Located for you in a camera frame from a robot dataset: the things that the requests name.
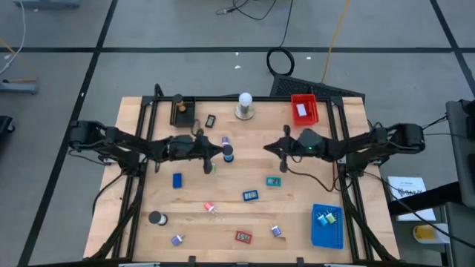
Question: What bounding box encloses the yellow cable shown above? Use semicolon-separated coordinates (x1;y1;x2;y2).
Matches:
321;0;352;85

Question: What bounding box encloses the yellow white tape roll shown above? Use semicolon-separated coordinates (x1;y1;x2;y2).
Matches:
412;223;451;245

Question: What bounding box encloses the white bulb lamp brass stand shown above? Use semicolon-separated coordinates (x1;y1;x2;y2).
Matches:
234;92;255;121

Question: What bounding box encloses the thin black floor cable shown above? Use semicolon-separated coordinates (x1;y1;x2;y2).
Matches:
216;0;279;22

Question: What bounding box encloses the black bar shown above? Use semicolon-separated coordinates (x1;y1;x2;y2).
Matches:
387;180;465;217

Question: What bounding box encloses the blue sand hourglass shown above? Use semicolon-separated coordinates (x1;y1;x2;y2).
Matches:
221;143;235;163

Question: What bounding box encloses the grey table foot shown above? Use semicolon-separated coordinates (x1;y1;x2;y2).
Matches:
0;79;39;96

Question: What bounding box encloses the orange cable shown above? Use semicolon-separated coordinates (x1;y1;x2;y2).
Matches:
0;36;39;83

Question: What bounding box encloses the blue plastic tray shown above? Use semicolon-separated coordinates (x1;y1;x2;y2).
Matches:
310;202;344;250

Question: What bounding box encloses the black round cap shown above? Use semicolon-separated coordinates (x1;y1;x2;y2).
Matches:
148;211;168;226

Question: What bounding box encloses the grey cart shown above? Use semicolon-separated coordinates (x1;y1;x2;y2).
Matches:
445;99;475;267

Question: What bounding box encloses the black plastic tray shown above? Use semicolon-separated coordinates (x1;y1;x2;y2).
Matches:
170;96;197;128

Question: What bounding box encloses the white booklet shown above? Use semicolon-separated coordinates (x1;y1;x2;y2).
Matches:
387;176;437;223

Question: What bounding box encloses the black coiled cable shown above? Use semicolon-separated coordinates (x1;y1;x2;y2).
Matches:
266;0;296;77

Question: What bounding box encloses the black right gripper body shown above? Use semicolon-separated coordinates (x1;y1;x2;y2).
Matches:
281;125;330;173

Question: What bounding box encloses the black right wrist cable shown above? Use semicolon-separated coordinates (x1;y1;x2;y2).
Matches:
285;155;344;193

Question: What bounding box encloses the red plastic tray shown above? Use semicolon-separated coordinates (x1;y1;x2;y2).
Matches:
290;93;320;127

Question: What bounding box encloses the black aluminium frame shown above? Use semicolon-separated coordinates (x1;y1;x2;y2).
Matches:
88;83;400;263

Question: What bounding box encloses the black floor mat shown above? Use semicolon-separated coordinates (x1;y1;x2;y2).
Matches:
269;73;367;99

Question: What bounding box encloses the black caster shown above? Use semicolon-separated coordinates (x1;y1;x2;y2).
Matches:
0;115;16;134

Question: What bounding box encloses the white cable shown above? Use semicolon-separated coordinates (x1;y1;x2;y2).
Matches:
0;0;27;75

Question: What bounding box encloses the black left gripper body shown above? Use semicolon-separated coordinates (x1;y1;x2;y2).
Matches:
168;128;213;174

